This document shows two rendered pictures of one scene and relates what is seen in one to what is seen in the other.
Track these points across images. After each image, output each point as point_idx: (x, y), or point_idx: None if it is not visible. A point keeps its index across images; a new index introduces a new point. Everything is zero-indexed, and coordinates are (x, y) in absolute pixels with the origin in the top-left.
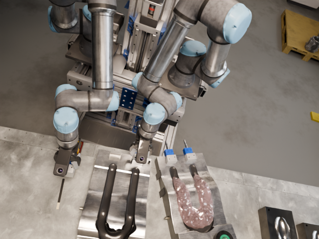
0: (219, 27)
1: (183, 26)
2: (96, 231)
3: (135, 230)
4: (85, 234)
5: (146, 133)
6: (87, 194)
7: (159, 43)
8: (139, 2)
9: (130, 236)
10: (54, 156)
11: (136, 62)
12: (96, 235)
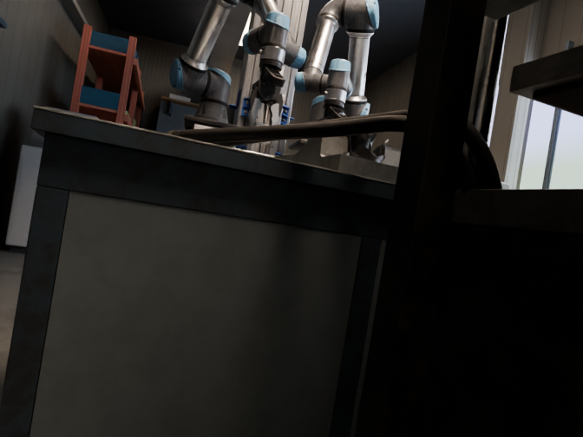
0: (363, 8)
1: (331, 22)
2: (344, 136)
3: (388, 140)
4: (330, 151)
5: (338, 88)
6: (298, 151)
7: (313, 41)
8: (254, 81)
9: (387, 146)
10: (252, 93)
11: (256, 152)
12: (345, 152)
